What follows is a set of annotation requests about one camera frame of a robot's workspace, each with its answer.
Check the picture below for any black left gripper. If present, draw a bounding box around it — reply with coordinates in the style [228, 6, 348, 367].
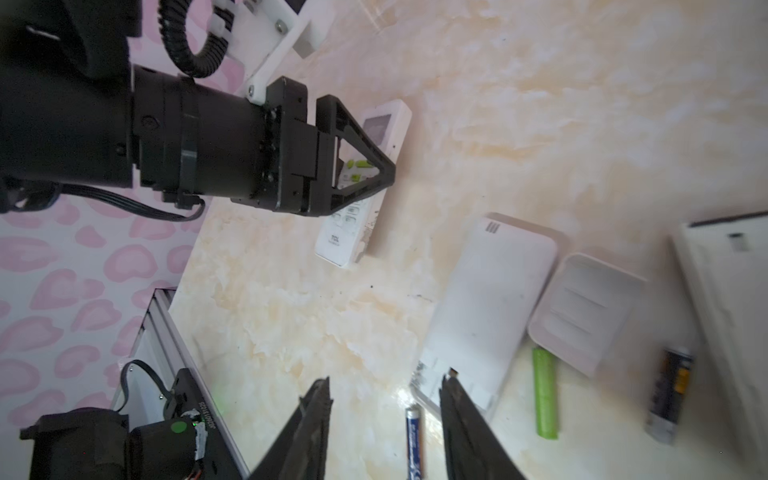
[132, 67, 396, 216]

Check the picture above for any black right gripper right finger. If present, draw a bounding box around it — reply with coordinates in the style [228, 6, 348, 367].
[439, 370, 525, 480]

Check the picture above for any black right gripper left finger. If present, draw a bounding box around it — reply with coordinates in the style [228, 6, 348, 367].
[249, 377, 332, 480]

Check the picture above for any green battery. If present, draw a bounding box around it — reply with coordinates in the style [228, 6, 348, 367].
[532, 347, 559, 440]

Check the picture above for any small white remote control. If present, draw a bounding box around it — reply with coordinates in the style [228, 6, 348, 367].
[410, 213, 568, 419]

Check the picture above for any small white battery cover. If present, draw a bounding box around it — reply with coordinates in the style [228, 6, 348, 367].
[527, 252, 646, 377]

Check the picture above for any black battery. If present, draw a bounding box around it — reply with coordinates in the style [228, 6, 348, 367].
[645, 346, 695, 445]

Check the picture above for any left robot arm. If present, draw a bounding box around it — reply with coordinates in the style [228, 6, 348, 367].
[1, 1, 396, 222]

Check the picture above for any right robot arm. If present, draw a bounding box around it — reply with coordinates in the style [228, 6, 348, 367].
[19, 360, 523, 479]

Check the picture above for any white remote with green buttons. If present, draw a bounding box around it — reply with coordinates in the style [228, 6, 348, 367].
[313, 98, 414, 269]

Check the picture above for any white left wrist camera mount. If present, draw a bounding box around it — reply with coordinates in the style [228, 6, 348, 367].
[207, 0, 336, 109]

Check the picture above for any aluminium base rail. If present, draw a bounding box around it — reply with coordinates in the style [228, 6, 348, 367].
[110, 288, 248, 479]

